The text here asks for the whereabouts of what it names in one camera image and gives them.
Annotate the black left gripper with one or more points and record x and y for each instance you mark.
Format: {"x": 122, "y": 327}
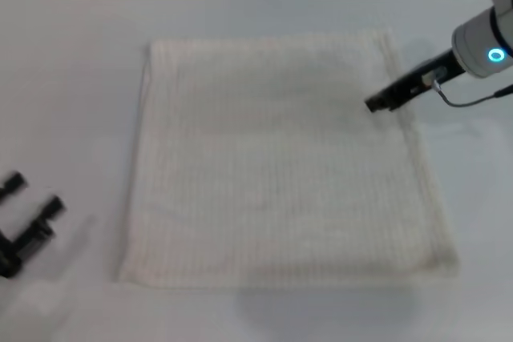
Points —
{"x": 16, "y": 254}

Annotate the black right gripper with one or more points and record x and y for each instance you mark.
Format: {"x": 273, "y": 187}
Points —
{"x": 425, "y": 79}

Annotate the white waffle-weave towel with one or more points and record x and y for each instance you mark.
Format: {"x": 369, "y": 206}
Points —
{"x": 280, "y": 166}

